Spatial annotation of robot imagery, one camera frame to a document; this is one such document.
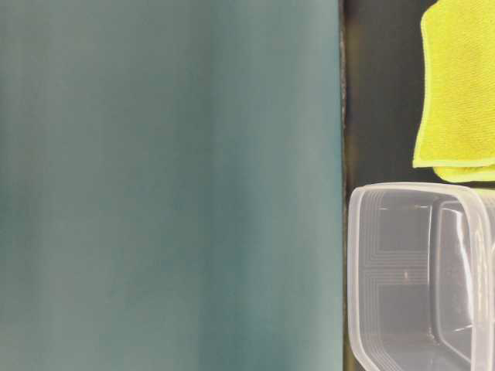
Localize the yellow folded towel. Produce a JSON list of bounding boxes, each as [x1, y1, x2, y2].
[[412, 1, 494, 183]]

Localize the teal green curtain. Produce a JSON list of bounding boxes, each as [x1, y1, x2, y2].
[[1, 1, 343, 370]]

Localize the clear plastic container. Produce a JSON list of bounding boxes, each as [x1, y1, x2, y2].
[[347, 182, 494, 370]]

